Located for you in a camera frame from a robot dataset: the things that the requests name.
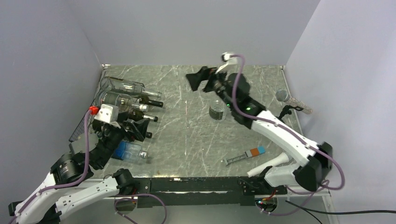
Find dark green wine bottle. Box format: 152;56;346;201
92;120;153;141

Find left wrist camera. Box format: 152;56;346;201
89;104;121;131

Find blue square glass bottle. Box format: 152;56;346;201
112;141;148;164

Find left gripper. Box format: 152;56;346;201
97;111;150;168

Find grey tool coloured blocks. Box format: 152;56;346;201
223;146;265;166

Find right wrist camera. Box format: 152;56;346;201
215;52;238;74

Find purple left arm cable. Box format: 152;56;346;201
7;111;169;224

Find black power cable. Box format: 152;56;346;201
285;200;396;224

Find grey handheld microphone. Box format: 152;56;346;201
275;90;313;114

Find green wine bottle grey cap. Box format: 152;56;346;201
119;110;158;122

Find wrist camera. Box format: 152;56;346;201
89;104;121;131
215;52;238;74

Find clear glass bottle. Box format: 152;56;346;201
100;77;162;98

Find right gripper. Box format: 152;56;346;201
185;65;236;110

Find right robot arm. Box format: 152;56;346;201
186;66;332;194

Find clear labelled bottle silver cap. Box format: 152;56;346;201
209;99;227;121

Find white toy microphone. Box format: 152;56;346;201
247;152;294;177

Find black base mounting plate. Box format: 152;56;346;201
119;176;288;208

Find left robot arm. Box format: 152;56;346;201
8;119;149;224

